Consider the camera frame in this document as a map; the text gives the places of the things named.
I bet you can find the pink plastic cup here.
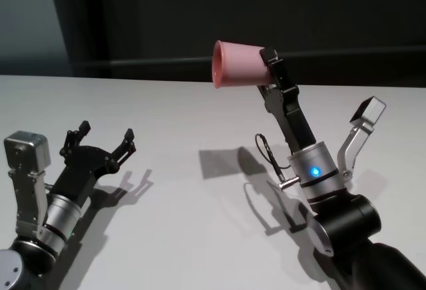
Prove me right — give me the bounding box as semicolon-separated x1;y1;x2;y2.
212;39;276;90

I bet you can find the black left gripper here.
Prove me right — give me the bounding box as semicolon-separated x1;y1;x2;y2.
49;120;138;210

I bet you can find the right wrist cable with plug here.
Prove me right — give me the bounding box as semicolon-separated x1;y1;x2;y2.
254;132;301;192

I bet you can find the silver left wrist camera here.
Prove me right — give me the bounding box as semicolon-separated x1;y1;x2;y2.
3;130;53;248

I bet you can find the dark frame post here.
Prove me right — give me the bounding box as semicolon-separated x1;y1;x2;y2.
46;0;112;78

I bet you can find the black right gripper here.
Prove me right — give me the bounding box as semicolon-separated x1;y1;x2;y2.
259;46;317;153

